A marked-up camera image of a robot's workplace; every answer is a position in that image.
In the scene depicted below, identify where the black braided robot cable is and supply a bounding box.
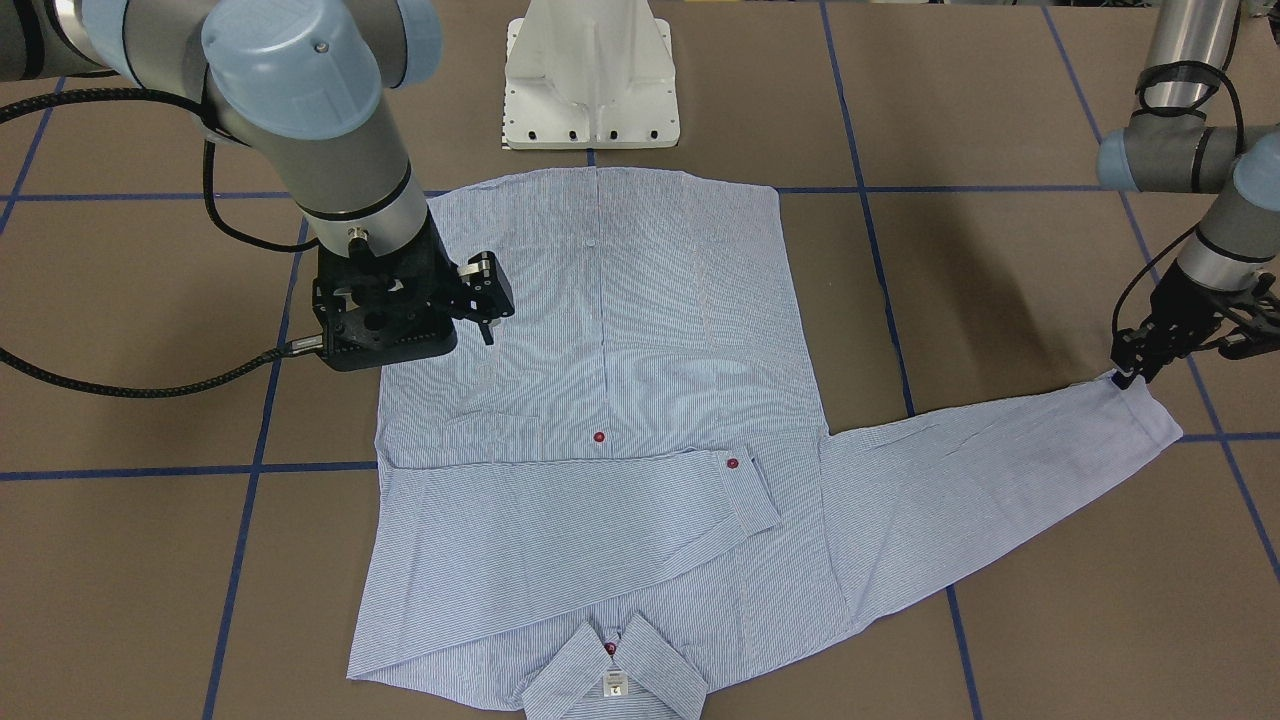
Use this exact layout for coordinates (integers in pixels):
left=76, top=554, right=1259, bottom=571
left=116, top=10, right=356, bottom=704
left=0, top=88, right=332, bottom=398

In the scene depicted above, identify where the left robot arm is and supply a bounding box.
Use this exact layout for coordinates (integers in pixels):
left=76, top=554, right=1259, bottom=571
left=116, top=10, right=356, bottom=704
left=1096, top=1, right=1279, bottom=388

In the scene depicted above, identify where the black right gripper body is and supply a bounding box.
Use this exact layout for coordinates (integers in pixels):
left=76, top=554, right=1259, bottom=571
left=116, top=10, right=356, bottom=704
left=312, top=222, right=515, bottom=372

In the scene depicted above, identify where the blue striped button shirt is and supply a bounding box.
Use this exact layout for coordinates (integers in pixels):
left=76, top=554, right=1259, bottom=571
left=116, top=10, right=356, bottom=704
left=347, top=168, right=1181, bottom=719

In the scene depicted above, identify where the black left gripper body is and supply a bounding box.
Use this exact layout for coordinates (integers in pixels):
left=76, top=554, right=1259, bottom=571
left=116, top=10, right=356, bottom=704
left=1112, top=264, right=1279, bottom=373

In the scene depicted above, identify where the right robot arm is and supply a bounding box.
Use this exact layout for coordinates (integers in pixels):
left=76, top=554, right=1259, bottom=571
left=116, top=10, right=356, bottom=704
left=3, top=1, right=515, bottom=372

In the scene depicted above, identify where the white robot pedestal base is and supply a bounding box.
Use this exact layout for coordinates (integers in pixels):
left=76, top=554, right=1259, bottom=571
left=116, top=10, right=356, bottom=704
left=502, top=1, right=682, bottom=151

